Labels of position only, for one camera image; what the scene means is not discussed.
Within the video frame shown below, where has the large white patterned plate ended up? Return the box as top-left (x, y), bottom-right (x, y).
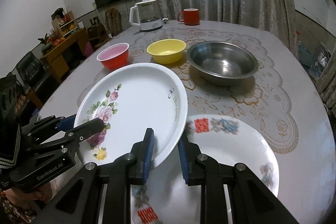
top-left (131, 115), bottom-right (279, 223)

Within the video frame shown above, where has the white rose plate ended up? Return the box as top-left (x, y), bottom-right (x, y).
top-left (75, 63), bottom-right (188, 168)

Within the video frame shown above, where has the red plastic bowl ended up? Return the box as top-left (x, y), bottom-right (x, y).
top-left (96, 43), bottom-right (129, 71)

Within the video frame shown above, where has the yellow bowl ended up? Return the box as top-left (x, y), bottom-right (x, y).
top-left (146, 39), bottom-right (186, 65)

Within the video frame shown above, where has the stainless steel bowl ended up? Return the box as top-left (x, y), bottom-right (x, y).
top-left (187, 41), bottom-right (259, 86)

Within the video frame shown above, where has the left hand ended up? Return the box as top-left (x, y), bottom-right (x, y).
top-left (4, 182), bottom-right (52, 209)

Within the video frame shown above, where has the black leather chair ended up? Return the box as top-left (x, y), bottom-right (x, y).
top-left (6, 51), bottom-right (49, 110)

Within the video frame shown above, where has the wooden sideboard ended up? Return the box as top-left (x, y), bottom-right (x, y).
top-left (40, 28), bottom-right (89, 82)

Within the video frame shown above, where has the small wooden shelf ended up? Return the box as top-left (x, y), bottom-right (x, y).
top-left (52, 11), bottom-right (79, 39)

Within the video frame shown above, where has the lace table mat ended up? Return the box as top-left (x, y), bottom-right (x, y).
top-left (77, 27), bottom-right (300, 155)

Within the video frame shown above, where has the white electric kettle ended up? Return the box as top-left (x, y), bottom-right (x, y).
top-left (129, 0), bottom-right (162, 32)

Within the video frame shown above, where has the red mug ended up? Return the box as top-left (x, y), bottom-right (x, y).
top-left (177, 8), bottom-right (200, 26)

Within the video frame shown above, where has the wooden chair by wall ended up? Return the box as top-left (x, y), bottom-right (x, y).
top-left (105, 7), bottom-right (122, 37)

